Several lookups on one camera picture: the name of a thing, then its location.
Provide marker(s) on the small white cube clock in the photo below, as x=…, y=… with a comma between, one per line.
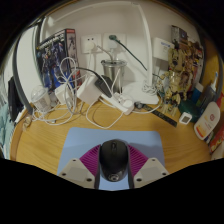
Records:
x=185, y=118

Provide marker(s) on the black bag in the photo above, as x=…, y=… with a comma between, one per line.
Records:
x=15, y=100

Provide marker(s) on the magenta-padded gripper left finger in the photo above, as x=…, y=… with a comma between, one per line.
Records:
x=78, y=171

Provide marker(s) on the black ruler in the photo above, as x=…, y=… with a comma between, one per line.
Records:
x=165, y=117

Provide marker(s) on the large white charger block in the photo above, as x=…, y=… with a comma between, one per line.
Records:
x=88, y=90

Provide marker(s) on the brown tree creature figurine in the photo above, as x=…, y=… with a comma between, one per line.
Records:
x=175, y=76

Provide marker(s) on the clear plastic cup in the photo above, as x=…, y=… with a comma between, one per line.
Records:
x=41, y=98

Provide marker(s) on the white red-pump lotion bottle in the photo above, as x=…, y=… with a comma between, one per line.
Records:
x=206, y=121

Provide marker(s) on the light blue mouse pad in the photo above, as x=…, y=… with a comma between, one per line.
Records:
x=80, y=140

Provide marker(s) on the colourful figure box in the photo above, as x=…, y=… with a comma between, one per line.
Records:
x=191, y=56

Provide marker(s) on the stainless steel cup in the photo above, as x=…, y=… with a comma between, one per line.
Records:
x=113, y=73

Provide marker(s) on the white power strip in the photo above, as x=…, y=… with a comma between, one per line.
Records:
x=120, y=103

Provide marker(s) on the dark green round container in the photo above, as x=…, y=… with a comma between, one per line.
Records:
x=188, y=110

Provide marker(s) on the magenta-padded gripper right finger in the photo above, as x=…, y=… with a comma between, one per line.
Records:
x=148, y=171

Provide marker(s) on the black computer mouse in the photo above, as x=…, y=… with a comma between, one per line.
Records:
x=114, y=160

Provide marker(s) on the black power adapter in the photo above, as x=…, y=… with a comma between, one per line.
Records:
x=104, y=86

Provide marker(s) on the white desk lamp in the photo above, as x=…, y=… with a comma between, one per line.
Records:
x=146, y=50

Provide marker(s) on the blue robot model kit box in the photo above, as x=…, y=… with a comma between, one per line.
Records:
x=55, y=56

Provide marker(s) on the white wall-mounted box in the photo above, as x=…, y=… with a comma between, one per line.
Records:
x=161, y=49

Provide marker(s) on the small white charger block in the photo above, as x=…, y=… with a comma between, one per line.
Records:
x=62, y=94

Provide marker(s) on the white wall socket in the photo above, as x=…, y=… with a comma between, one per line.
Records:
x=120, y=41
x=90, y=43

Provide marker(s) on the teal cloth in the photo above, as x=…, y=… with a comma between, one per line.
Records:
x=6, y=130

